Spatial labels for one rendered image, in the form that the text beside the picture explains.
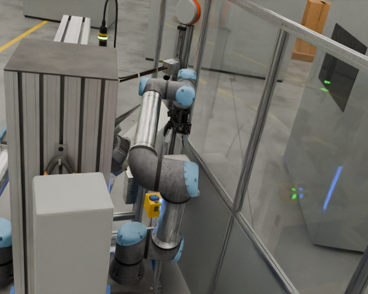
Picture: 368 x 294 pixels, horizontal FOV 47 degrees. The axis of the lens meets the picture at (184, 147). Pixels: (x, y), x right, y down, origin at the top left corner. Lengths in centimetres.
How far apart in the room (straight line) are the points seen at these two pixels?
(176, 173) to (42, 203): 110
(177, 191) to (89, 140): 44
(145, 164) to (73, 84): 48
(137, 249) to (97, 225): 142
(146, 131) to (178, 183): 23
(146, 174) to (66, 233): 108
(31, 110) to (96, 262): 75
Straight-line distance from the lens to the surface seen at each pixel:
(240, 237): 237
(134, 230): 171
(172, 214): 151
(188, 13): 265
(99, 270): 32
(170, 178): 136
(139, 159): 139
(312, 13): 988
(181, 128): 180
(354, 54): 162
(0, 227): 174
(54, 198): 29
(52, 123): 104
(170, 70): 265
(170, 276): 334
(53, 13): 971
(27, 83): 101
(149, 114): 152
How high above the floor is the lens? 237
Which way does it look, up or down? 28 degrees down
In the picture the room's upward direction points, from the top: 10 degrees clockwise
